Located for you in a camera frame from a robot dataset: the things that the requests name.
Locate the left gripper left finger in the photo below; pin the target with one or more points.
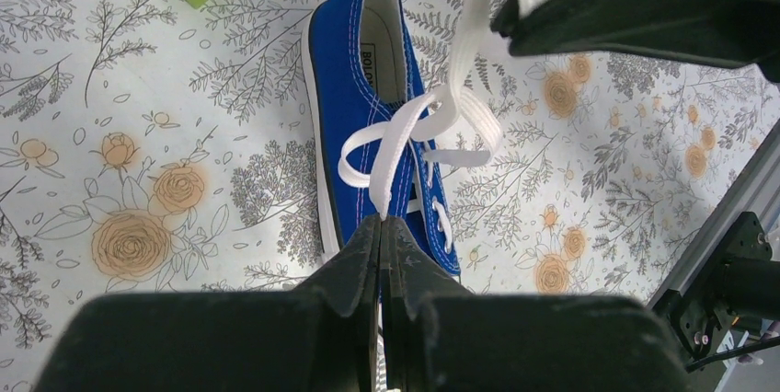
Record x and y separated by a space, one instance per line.
320 335

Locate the blue sneaker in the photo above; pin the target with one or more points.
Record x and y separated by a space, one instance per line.
380 136

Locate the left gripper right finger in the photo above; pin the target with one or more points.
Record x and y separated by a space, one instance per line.
438 336

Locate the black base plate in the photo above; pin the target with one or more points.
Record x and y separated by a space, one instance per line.
739 280

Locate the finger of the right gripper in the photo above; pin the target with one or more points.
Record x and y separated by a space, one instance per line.
720 33

